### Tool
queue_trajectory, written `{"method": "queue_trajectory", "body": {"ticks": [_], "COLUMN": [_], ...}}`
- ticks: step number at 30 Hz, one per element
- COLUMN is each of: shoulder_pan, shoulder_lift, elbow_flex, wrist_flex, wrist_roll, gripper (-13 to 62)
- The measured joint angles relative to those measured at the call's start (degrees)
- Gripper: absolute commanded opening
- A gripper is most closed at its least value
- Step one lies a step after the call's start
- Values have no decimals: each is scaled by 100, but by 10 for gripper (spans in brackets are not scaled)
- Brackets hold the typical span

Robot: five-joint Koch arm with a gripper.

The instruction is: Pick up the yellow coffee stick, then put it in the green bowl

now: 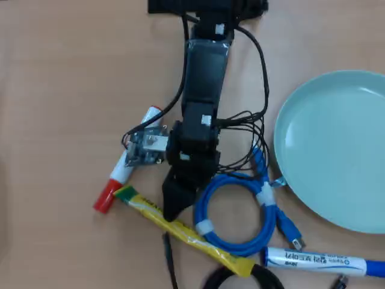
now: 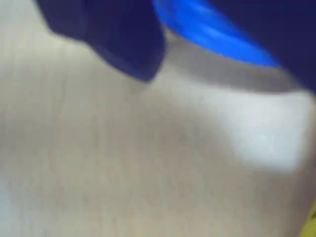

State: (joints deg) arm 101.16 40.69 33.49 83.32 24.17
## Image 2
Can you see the yellow coffee stick packet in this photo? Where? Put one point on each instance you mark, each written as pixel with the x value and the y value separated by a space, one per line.
pixel 312 222

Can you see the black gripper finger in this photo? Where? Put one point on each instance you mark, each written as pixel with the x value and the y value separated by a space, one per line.
pixel 284 27
pixel 111 32

